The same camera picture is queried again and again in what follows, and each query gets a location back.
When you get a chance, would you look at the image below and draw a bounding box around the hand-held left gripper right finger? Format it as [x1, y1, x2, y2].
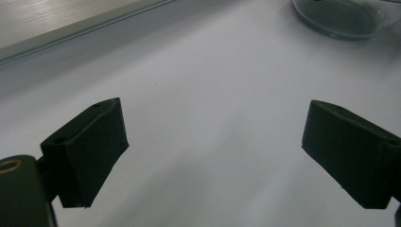
[301, 99, 401, 210]

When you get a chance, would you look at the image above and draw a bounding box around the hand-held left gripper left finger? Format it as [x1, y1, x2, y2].
[36, 96, 131, 209]

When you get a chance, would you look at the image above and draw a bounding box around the round dark food container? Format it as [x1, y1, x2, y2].
[291, 0, 401, 42]

